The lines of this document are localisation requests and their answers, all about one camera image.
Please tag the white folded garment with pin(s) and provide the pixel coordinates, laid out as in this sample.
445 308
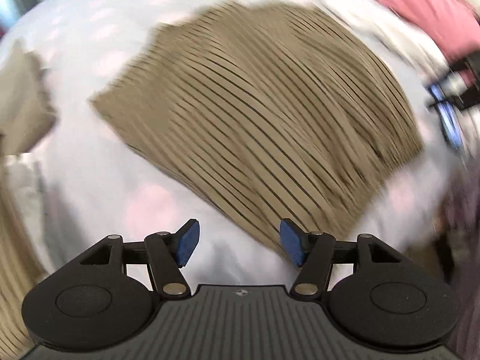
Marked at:
18 172

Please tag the pink embroidered pillow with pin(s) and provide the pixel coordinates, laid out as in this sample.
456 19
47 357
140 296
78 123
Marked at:
412 0

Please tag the light striped folded garment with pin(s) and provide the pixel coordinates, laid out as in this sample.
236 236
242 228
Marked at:
15 270

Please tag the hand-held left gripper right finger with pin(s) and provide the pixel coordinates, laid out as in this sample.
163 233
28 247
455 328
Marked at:
293 243

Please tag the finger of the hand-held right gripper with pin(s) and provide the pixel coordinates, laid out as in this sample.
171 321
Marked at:
463 73
452 125

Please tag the polka dot bed sheet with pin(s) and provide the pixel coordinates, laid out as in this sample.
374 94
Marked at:
93 180

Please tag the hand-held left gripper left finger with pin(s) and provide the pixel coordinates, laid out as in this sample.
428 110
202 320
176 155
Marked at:
187 243

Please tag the taupe folded garment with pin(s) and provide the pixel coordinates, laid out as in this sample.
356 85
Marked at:
22 101

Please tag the brown striped pants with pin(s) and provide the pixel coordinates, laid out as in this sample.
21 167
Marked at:
262 101

